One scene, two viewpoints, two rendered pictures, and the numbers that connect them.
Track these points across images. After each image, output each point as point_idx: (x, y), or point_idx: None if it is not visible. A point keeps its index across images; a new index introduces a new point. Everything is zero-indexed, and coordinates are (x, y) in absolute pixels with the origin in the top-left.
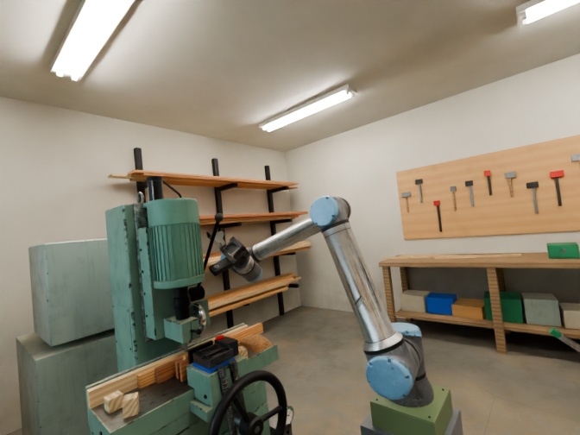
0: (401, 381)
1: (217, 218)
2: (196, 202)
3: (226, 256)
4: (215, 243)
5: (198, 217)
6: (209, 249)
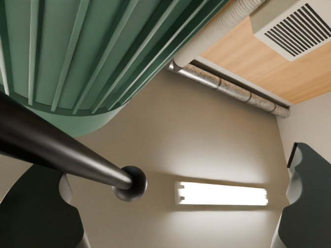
0: None
1: (139, 168)
2: (107, 122)
3: (312, 148)
4: (64, 203)
5: (110, 115)
6: (51, 125)
